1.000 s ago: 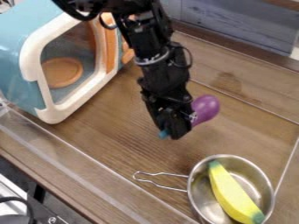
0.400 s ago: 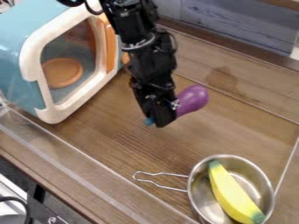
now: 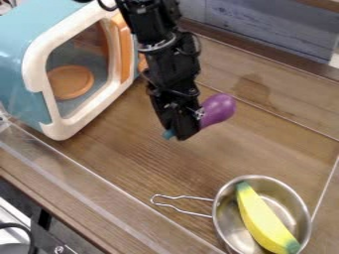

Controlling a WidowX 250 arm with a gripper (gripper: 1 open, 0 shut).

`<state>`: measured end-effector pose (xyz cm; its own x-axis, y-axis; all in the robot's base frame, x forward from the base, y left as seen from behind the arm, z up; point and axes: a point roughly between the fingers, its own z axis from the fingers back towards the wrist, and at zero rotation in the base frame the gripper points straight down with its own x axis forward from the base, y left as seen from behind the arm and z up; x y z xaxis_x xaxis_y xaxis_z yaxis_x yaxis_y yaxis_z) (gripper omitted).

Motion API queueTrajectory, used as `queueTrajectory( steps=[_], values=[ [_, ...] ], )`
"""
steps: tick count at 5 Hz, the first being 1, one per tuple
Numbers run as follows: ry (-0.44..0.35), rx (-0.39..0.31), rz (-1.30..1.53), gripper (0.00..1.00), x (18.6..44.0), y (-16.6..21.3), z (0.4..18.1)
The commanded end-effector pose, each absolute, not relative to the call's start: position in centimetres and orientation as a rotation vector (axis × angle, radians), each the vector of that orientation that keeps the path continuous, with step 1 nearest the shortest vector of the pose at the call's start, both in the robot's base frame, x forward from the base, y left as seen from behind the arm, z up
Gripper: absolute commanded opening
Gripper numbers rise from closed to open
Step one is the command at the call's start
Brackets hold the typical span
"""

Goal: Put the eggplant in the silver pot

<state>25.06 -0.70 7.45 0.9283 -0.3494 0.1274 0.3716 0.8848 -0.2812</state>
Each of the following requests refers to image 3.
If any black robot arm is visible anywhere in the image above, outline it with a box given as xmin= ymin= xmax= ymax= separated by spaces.
xmin=95 ymin=0 xmax=202 ymax=141

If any yellow toy banana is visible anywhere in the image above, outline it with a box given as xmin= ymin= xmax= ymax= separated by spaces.
xmin=236 ymin=182 xmax=300 ymax=254

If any blue toy microwave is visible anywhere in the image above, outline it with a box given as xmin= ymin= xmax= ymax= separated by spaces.
xmin=0 ymin=0 xmax=146 ymax=140

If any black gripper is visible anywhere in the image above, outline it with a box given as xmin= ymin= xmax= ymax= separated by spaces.
xmin=138 ymin=31 xmax=204 ymax=141

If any silver pot with wire handle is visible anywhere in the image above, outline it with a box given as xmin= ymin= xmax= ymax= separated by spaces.
xmin=149 ymin=175 xmax=312 ymax=254

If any purple toy eggplant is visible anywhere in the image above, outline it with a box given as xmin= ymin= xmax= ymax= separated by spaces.
xmin=161 ymin=92 xmax=237 ymax=141

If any black cable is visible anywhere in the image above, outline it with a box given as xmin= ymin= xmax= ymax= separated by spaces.
xmin=0 ymin=222 xmax=37 ymax=254

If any orange microwave turntable plate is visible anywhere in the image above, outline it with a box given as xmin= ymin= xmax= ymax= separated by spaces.
xmin=47 ymin=64 xmax=93 ymax=100

